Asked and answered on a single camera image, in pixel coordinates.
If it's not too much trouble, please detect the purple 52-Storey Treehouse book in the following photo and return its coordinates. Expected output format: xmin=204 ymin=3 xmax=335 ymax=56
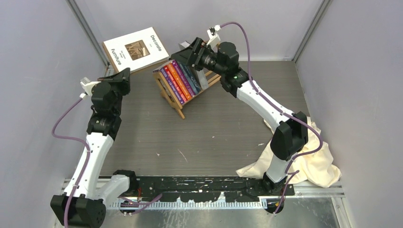
xmin=159 ymin=68 xmax=185 ymax=106

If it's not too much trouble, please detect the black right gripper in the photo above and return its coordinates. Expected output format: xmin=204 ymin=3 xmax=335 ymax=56
xmin=170 ymin=38 xmax=225 ymax=77

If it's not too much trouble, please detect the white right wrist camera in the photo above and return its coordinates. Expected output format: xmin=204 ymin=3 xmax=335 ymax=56
xmin=207 ymin=25 xmax=221 ymax=48

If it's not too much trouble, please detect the floral Louisa May Alcott book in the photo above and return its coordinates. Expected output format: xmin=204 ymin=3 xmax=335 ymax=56
xmin=178 ymin=62 xmax=201 ymax=95

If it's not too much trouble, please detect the wooden book rack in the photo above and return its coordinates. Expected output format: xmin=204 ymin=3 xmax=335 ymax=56
xmin=153 ymin=60 xmax=221 ymax=119

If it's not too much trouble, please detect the cream cloth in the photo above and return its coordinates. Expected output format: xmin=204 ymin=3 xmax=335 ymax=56
xmin=236 ymin=114 xmax=342 ymax=189

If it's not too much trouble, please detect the magenta paperback book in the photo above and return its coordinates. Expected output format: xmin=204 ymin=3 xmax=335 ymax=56
xmin=169 ymin=60 xmax=195 ymax=101

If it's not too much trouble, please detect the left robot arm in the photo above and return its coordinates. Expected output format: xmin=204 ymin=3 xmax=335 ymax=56
xmin=50 ymin=68 xmax=139 ymax=228

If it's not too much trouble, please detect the orange 78-Storey Treehouse book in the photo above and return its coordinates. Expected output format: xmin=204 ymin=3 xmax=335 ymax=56
xmin=167 ymin=63 xmax=191 ymax=103

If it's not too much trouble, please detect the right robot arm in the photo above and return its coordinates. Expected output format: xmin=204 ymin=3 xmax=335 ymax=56
xmin=170 ymin=38 xmax=308 ymax=195

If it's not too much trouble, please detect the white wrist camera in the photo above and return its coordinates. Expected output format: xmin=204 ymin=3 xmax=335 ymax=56
xmin=207 ymin=25 xmax=221 ymax=48
xmin=79 ymin=77 xmax=100 ymax=99

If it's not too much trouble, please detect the stack of grey magazines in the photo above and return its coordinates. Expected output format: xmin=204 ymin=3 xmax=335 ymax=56
xmin=178 ymin=42 xmax=210 ymax=90

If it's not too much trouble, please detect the red Treehouse book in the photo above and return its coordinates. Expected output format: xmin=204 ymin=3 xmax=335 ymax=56
xmin=161 ymin=66 xmax=186 ymax=105

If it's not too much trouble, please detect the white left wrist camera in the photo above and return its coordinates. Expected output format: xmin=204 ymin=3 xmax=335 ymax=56
xmin=79 ymin=77 xmax=100 ymax=99

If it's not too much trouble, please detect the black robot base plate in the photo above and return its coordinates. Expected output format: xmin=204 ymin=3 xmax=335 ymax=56
xmin=108 ymin=171 xmax=295 ymax=204

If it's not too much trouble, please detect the white Decorate Furniture book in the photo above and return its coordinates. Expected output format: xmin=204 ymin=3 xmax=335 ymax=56
xmin=102 ymin=27 xmax=169 ymax=73

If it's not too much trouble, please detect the blue Nineteen Eighty-Four book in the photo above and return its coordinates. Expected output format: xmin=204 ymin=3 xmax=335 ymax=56
xmin=172 ymin=60 xmax=196 ymax=97

